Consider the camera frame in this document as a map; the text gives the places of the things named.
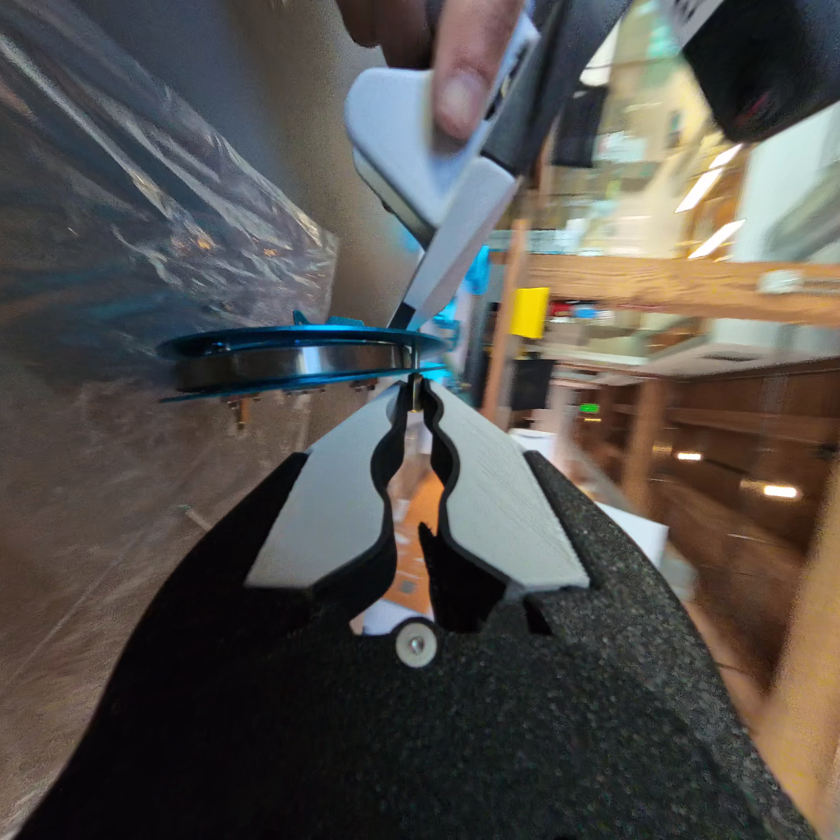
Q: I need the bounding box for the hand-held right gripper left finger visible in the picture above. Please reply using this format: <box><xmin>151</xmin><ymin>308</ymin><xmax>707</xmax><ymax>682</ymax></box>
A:
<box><xmin>243</xmin><ymin>380</ymin><xmax>413</xmax><ymax>591</ymax></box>

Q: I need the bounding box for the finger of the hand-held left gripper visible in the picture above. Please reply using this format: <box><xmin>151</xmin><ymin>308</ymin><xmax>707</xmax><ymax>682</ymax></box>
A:
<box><xmin>387</xmin><ymin>156</ymin><xmax>521</xmax><ymax>332</ymax></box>

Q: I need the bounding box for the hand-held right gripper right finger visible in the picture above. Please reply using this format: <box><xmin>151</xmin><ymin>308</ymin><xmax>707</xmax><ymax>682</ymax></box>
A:
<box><xmin>419</xmin><ymin>379</ymin><xmax>592</xmax><ymax>591</ymax></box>

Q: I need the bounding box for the blue disc bearing assembly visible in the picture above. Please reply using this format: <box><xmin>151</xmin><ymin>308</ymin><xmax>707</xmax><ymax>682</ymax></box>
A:
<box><xmin>156</xmin><ymin>311</ymin><xmax>460</xmax><ymax>431</ymax></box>

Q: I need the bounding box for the person's left hand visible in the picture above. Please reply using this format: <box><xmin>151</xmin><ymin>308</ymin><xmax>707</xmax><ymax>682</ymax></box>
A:
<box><xmin>341</xmin><ymin>0</ymin><xmax>526</xmax><ymax>140</ymax></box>

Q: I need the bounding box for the yellow sign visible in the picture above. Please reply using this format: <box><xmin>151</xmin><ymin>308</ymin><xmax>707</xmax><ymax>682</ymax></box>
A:
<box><xmin>511</xmin><ymin>287</ymin><xmax>551</xmax><ymax>341</ymax></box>

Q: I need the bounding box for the clear plastic bag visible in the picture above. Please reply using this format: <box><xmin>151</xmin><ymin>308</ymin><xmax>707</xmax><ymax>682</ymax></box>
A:
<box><xmin>0</xmin><ymin>20</ymin><xmax>341</xmax><ymax>526</ymax></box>

